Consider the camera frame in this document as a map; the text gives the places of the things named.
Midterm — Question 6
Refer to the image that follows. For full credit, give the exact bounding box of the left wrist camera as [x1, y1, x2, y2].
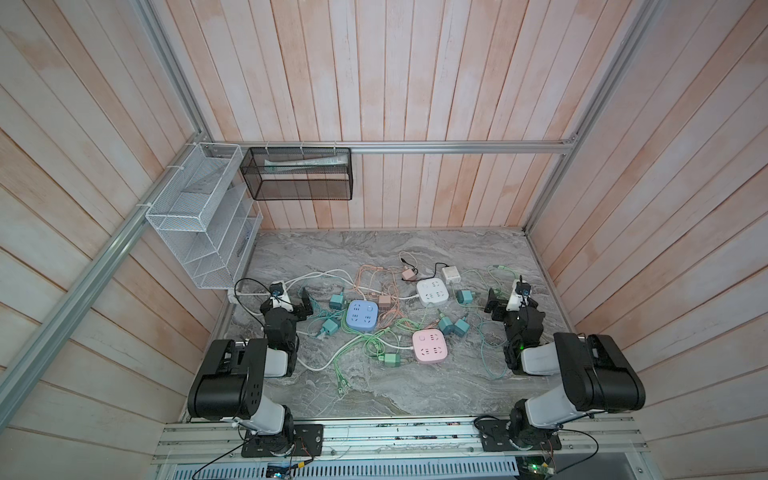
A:
[269, 281, 293, 312]

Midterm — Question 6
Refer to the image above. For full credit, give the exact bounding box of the black mesh wall basket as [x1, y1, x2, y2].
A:
[240, 147, 354, 201]

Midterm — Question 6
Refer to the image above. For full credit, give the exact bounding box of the white charger block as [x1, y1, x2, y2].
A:
[441, 266, 461, 284]

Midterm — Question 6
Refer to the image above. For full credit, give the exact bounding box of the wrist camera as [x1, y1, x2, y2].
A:
[506, 276, 531, 311]
[269, 281, 293, 312]

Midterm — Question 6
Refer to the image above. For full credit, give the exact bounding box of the white power cord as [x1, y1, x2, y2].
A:
[227, 268, 421, 373]

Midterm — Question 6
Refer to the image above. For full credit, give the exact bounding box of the teal cable on left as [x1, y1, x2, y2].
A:
[296, 287, 349, 343]

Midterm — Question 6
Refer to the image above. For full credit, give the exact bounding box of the pink power strip cube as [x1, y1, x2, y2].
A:
[412, 329, 448, 364]

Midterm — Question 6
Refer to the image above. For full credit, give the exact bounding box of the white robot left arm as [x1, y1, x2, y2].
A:
[187, 289, 313, 443]

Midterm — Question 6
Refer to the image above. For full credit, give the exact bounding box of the black cable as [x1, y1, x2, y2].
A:
[399, 256, 450, 283]

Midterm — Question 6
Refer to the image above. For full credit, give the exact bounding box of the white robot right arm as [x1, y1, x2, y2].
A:
[484, 282, 646, 448]

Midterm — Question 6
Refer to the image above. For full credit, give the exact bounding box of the light green USB charger plug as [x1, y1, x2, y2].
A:
[377, 353, 401, 367]

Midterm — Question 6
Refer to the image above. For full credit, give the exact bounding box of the teal USB charger plug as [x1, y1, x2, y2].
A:
[452, 318, 471, 337]

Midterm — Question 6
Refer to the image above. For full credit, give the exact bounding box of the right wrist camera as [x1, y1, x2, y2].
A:
[506, 276, 531, 311]

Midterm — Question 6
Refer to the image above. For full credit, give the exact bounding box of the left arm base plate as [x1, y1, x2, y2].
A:
[241, 422, 324, 458]

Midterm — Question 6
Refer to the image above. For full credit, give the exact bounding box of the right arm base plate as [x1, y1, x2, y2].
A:
[473, 411, 562, 452]

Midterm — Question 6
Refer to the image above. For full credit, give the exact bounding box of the white wire mesh shelf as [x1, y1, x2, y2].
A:
[146, 143, 263, 290]

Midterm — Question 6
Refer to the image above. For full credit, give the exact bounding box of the teal multi-head charging cable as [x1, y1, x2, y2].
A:
[477, 317, 517, 381]

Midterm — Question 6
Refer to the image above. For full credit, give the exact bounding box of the aluminium front rail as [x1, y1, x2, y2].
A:
[151, 414, 650, 464]

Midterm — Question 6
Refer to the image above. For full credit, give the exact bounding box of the blue power strip cube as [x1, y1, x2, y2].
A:
[345, 300, 379, 333]

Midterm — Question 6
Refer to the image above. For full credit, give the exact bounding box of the teal charger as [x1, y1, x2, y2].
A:
[329, 293, 344, 311]
[437, 317, 454, 336]
[455, 289, 474, 305]

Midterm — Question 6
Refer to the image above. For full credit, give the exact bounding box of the dark teal charger block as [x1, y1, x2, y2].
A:
[319, 319, 339, 337]

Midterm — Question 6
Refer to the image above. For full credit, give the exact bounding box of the pink multi-head charging cable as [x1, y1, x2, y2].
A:
[353, 263, 415, 331]

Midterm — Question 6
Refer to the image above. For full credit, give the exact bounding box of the white power strip cube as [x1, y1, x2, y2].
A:
[416, 278, 450, 307]

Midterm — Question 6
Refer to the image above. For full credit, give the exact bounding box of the light green multi-head charging cable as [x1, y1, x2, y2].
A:
[467, 264, 523, 298]

